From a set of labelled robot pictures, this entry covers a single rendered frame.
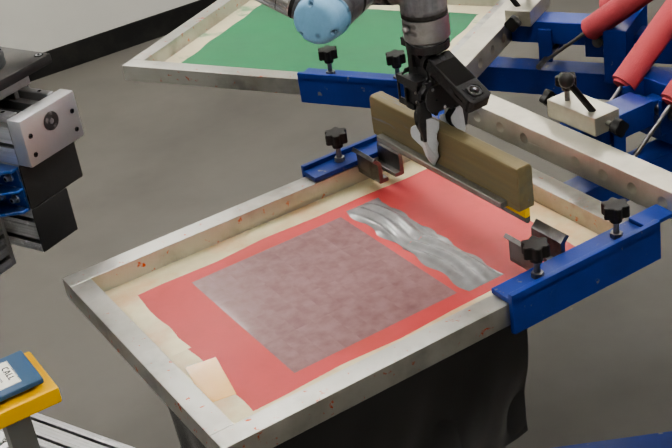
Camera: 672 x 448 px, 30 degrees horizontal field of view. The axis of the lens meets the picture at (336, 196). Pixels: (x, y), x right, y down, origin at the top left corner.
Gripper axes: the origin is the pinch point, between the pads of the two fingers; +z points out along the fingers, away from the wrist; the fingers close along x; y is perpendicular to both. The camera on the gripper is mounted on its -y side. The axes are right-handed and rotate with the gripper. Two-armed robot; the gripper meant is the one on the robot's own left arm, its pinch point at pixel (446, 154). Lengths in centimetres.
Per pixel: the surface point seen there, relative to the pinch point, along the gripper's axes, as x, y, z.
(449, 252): 6.5, -7.2, 13.1
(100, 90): -54, 341, 110
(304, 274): 27.2, 5.1, 13.6
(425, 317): 20.0, -19.1, 13.6
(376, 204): 5.8, 15.3, 13.3
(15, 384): 76, 8, 12
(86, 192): -11, 253, 110
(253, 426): 55, -28, 10
